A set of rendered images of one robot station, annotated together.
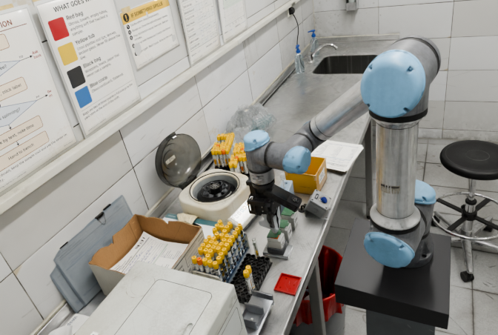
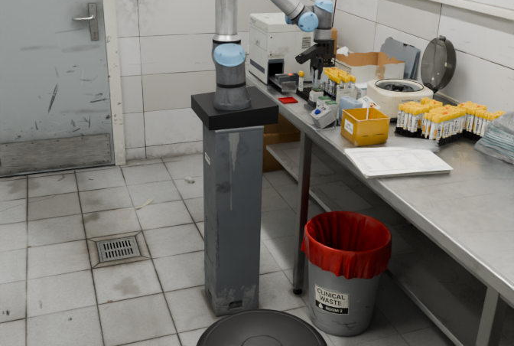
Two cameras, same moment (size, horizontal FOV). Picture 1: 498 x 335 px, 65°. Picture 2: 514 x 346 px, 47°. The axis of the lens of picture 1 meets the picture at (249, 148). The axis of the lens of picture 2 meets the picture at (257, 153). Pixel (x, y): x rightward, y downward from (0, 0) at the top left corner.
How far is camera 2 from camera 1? 312 cm
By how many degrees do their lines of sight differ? 109
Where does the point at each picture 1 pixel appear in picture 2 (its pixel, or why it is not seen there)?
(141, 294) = not seen: hidden behind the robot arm
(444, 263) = (204, 106)
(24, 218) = (388, 3)
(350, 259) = (257, 93)
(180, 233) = (369, 74)
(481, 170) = (240, 314)
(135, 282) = not seen: hidden behind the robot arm
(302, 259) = (295, 109)
